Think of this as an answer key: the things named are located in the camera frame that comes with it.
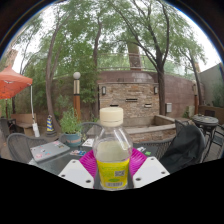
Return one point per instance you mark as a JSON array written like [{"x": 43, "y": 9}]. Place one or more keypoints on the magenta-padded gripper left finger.
[{"x": 77, "y": 173}]

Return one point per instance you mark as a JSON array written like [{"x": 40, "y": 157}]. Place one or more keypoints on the blue and yellow striped cone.
[{"x": 50, "y": 124}]

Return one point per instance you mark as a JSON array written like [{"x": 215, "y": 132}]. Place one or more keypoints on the white sticker sheet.
[{"x": 88, "y": 142}]

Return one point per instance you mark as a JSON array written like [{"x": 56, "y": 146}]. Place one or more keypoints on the black jacket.
[{"x": 185, "y": 145}]

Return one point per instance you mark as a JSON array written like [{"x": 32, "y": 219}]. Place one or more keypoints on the leaning green tree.
[{"x": 49, "y": 86}]

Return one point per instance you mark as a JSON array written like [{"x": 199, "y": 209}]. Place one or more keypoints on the wooden bench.
[{"x": 23, "y": 121}]

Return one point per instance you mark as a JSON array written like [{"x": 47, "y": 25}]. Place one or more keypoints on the grey wall box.
[{"x": 169, "y": 107}]

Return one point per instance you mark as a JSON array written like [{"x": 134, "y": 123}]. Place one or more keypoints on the black round side table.
[{"x": 205, "y": 120}]

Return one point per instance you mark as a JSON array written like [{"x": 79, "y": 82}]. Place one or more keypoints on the blue card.
[{"x": 78, "y": 153}]

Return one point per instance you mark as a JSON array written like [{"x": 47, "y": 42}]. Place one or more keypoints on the grey laptop with stickers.
[{"x": 50, "y": 150}]

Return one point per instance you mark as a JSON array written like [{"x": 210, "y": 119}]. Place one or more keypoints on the clear bottle with yellow label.
[{"x": 112, "y": 166}]

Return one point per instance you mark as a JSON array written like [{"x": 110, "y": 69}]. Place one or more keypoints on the wooden lamp post with globe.
[{"x": 77, "y": 100}]

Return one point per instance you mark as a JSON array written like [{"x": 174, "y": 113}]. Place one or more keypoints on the black laptop with stickers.
[{"x": 146, "y": 149}]

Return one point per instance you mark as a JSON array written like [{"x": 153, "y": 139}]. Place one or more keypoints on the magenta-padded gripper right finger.
[{"x": 148, "y": 170}]

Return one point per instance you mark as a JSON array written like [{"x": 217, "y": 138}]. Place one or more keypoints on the green plant in teal pot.
[{"x": 70, "y": 125}]

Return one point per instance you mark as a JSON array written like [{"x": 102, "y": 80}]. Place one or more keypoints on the black wall lantern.
[
  {"x": 104, "y": 90},
  {"x": 155, "y": 90}
]

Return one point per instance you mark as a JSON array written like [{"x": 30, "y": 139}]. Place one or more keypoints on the dark metal patio chair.
[{"x": 216, "y": 140}]

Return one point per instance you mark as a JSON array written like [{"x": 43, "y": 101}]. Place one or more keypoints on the orange patio umbrella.
[{"x": 13, "y": 83}]

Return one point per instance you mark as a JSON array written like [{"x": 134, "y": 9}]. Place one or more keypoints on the dark-trunked branching tree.
[{"x": 161, "y": 93}]

